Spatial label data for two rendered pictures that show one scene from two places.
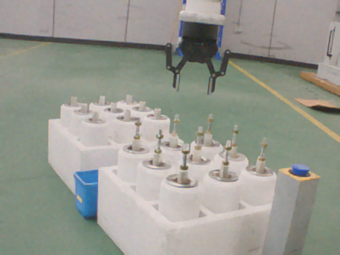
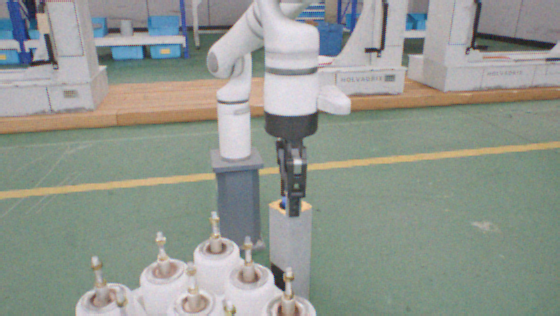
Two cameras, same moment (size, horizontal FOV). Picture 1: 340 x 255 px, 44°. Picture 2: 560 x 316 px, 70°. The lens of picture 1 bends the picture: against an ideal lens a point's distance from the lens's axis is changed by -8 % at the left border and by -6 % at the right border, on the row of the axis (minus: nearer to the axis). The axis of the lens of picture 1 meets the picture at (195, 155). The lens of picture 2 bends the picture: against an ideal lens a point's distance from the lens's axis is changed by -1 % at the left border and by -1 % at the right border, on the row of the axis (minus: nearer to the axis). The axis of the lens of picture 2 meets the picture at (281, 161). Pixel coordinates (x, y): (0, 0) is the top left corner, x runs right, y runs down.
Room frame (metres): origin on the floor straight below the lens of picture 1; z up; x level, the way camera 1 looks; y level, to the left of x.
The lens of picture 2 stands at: (1.00, 0.56, 0.76)
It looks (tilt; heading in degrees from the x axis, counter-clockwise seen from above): 23 degrees down; 266
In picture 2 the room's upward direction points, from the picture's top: straight up
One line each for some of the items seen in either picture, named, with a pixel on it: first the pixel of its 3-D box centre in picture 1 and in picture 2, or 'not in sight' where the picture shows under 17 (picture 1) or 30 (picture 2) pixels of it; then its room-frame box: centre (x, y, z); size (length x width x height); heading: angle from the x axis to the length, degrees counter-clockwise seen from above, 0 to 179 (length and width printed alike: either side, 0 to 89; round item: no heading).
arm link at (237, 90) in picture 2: not in sight; (232, 74); (1.05, -0.57, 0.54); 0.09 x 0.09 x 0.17; 36
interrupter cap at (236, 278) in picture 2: (223, 176); (249, 276); (1.01, -0.07, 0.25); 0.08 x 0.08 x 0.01
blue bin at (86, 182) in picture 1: (121, 190); not in sight; (1.28, 0.22, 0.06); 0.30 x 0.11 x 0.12; 127
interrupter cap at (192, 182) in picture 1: (182, 181); (288, 310); (0.95, 0.02, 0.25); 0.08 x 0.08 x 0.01
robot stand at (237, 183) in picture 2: not in sight; (237, 200); (1.05, -0.57, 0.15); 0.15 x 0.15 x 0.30; 8
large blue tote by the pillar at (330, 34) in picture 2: not in sight; (321, 39); (0.09, -4.75, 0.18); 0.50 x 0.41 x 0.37; 103
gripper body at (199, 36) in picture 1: (199, 41); (290, 135); (0.94, 0.02, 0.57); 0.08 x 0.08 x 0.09
